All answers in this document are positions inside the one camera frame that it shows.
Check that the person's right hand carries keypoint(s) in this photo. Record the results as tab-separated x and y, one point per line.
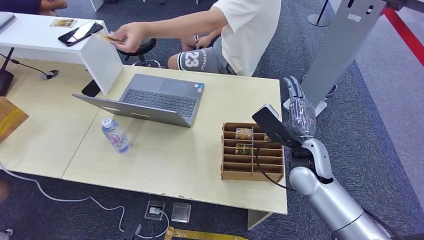
130	36

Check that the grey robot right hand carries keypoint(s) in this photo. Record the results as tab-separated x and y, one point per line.
303	119

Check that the person's left hand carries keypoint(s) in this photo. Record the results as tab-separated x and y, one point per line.
203	41

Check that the yellow key card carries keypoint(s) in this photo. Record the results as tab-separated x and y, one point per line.
111	38
63	23

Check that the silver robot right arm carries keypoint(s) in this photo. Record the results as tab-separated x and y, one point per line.
331	202

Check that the person's right forearm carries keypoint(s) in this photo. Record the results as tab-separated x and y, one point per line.
185	23

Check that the person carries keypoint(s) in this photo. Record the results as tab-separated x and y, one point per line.
251	33
20	5

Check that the hotel print key card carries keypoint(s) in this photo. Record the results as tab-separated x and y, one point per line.
243	133

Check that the autumn trees key card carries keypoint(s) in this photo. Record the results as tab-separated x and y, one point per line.
243	149

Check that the wooden slotted card rack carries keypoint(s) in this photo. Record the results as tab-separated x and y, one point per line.
238	167

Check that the clear plastic wrap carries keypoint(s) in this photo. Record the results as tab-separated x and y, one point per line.
304	116

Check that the black round stool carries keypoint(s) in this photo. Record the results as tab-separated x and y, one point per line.
142	49

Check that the black smartphone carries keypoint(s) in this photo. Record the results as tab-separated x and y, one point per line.
80	33

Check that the black phone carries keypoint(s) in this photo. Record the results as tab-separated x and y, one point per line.
91	88

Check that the grey open laptop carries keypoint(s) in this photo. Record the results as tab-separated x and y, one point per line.
159	99

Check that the grey standing panel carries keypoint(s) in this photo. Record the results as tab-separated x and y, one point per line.
341	46

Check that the white desk riser shelf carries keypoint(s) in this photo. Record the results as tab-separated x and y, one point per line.
39	43

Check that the clear plastic water bottle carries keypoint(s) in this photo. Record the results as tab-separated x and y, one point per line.
116	136

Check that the wooden desk leg panel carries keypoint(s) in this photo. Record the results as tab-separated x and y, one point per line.
258	218

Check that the grey closed laptop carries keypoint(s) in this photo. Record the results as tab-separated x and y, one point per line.
5	19

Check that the red barrier belt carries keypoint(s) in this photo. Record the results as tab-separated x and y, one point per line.
405	34

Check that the black monitor stand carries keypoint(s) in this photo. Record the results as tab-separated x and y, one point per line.
5	81

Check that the brown wooden box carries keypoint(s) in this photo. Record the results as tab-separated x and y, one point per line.
10	119

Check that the metal floor socket cover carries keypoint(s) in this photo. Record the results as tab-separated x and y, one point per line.
181	212

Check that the yellow floor tape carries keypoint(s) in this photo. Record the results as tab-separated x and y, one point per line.
198	235

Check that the open floor socket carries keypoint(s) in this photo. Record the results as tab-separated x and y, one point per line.
155	210

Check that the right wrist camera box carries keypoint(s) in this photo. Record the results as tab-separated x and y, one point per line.
270	124

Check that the grey stanchion post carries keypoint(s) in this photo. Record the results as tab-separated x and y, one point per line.
318	20

